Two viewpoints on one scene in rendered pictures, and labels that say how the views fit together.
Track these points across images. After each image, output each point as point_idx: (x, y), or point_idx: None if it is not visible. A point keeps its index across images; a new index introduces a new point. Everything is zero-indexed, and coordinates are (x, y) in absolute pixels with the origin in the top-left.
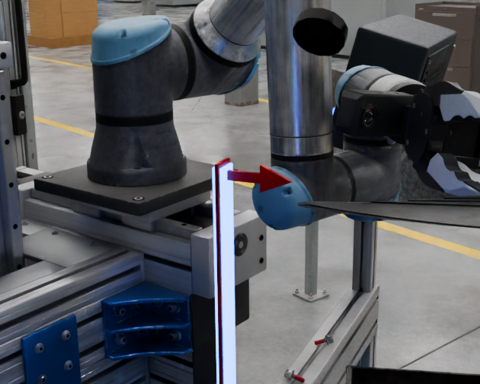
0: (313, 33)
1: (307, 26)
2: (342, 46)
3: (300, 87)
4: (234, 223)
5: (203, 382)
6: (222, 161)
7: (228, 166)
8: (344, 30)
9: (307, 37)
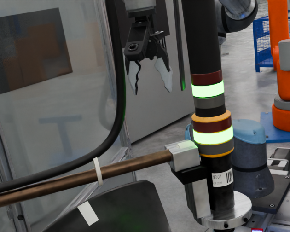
0: (21, 217)
1: (22, 216)
2: (20, 220)
3: None
4: None
5: None
6: (256, 229)
7: (257, 231)
8: (18, 218)
9: (23, 217)
